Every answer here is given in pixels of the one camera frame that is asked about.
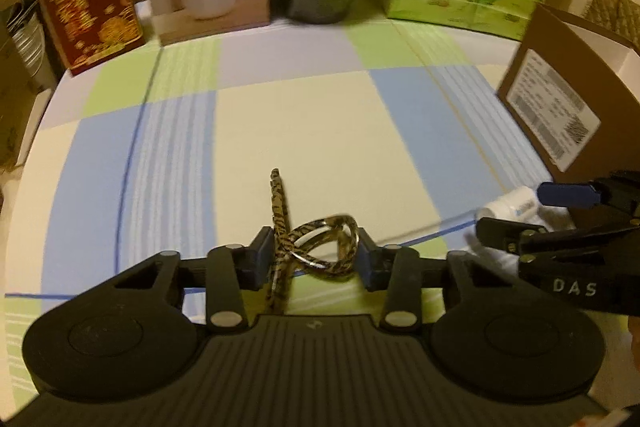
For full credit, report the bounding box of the desktop with checkered tablecloth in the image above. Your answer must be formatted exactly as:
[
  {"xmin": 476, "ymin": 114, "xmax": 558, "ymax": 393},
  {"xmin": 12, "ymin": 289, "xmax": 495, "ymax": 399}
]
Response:
[{"xmin": 0, "ymin": 19, "xmax": 591, "ymax": 348}]

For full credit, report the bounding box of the stack of white bowls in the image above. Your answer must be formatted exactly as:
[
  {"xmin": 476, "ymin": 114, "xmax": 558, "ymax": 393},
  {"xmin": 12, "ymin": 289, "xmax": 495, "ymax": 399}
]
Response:
[{"xmin": 5, "ymin": 0, "xmax": 53, "ymax": 82}]

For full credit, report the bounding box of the small white tube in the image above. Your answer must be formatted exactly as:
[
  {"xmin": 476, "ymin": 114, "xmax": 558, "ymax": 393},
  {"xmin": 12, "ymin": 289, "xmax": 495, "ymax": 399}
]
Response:
[{"xmin": 475, "ymin": 186, "xmax": 543, "ymax": 223}]

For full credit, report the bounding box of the brown cardboard box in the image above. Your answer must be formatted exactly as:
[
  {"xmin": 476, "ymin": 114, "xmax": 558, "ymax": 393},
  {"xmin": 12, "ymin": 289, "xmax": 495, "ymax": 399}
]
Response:
[{"xmin": 496, "ymin": 3, "xmax": 640, "ymax": 188}]

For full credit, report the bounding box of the leopard print hair clip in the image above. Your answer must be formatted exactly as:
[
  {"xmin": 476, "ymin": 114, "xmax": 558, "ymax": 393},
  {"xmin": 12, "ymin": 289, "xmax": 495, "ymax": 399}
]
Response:
[{"xmin": 264, "ymin": 168, "xmax": 361, "ymax": 310}]

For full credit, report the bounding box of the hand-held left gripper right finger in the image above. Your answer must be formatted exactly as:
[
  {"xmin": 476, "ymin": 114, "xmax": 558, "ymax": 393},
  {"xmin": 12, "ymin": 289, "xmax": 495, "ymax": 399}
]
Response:
[{"xmin": 357, "ymin": 228, "xmax": 511, "ymax": 334}]

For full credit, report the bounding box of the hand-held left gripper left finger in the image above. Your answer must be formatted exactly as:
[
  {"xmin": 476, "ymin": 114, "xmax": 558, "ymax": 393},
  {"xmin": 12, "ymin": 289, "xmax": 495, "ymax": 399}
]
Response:
[{"xmin": 115, "ymin": 227, "xmax": 273, "ymax": 334}]

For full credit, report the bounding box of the white stool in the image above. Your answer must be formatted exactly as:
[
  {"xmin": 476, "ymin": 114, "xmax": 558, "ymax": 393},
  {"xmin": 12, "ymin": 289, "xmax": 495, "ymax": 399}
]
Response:
[{"xmin": 20, "ymin": 84, "xmax": 56, "ymax": 162}]

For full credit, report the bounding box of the tall brown cardboard carton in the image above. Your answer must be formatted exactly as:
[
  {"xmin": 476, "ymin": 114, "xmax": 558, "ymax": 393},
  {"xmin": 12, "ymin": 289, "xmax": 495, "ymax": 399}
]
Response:
[{"xmin": 0, "ymin": 32, "xmax": 46, "ymax": 168}]

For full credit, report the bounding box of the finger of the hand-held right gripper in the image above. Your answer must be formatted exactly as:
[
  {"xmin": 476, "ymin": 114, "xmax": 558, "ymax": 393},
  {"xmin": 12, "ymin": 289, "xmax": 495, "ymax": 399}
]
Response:
[
  {"xmin": 536, "ymin": 172, "xmax": 640, "ymax": 220},
  {"xmin": 475, "ymin": 217, "xmax": 640, "ymax": 258}
]

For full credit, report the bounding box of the quilted beige chair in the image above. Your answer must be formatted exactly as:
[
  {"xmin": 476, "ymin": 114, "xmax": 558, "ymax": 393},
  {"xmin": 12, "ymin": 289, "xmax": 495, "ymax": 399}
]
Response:
[{"xmin": 582, "ymin": 0, "xmax": 640, "ymax": 25}]

